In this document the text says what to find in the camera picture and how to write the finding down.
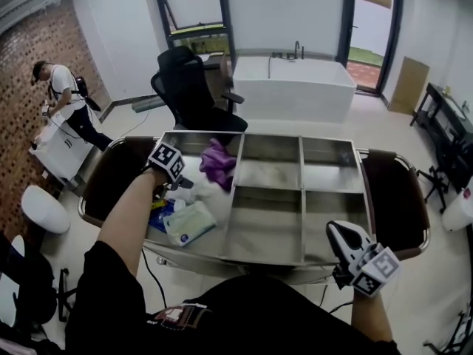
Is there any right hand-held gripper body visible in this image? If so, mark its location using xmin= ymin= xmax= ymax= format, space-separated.
xmin=332 ymin=243 xmax=402 ymax=297

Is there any black console table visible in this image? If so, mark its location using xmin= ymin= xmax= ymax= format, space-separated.
xmin=409 ymin=82 xmax=473 ymax=194

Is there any wooden desk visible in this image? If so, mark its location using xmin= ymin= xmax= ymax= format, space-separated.
xmin=201 ymin=51 xmax=234 ymax=88

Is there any black mesh office chair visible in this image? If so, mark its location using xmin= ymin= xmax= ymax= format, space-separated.
xmin=150 ymin=45 xmax=249 ymax=132

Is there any person's left forearm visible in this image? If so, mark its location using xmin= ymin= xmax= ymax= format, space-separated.
xmin=96 ymin=166 xmax=167 ymax=251

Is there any green rolled mat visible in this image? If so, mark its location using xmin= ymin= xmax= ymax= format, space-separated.
xmin=132 ymin=96 xmax=166 ymax=115

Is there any purple cloth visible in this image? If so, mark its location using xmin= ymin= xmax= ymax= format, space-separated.
xmin=199 ymin=138 xmax=237 ymax=192

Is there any leaning cardboard panel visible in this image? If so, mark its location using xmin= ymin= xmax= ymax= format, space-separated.
xmin=387 ymin=55 xmax=431 ymax=115

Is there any white bathtub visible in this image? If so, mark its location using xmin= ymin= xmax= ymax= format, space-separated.
xmin=232 ymin=55 xmax=358 ymax=125

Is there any black door frame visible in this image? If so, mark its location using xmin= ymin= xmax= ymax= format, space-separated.
xmin=345 ymin=0 xmax=404 ymax=96

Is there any person's black shirt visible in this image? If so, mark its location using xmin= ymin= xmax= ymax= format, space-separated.
xmin=66 ymin=240 xmax=401 ymax=355

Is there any black framed window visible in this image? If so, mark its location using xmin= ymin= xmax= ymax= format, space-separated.
xmin=151 ymin=0 xmax=237 ymax=57

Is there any clear plastic bag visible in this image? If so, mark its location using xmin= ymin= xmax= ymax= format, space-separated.
xmin=172 ymin=179 xmax=231 ymax=207

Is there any person's right forearm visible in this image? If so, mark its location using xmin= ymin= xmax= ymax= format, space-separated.
xmin=350 ymin=289 xmax=393 ymax=343

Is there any white cabinet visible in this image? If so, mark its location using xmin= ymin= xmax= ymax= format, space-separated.
xmin=29 ymin=112 xmax=101 ymax=181

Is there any blue packet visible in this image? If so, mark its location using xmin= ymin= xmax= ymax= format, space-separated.
xmin=148 ymin=197 xmax=175 ymax=233

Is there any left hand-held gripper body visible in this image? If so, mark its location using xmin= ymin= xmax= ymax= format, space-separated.
xmin=148 ymin=142 xmax=186 ymax=201

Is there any black cable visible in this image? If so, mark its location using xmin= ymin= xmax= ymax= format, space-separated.
xmin=141 ymin=249 xmax=168 ymax=310

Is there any white green wipes packet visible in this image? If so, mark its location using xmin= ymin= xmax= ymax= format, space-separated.
xmin=163 ymin=200 xmax=217 ymax=249

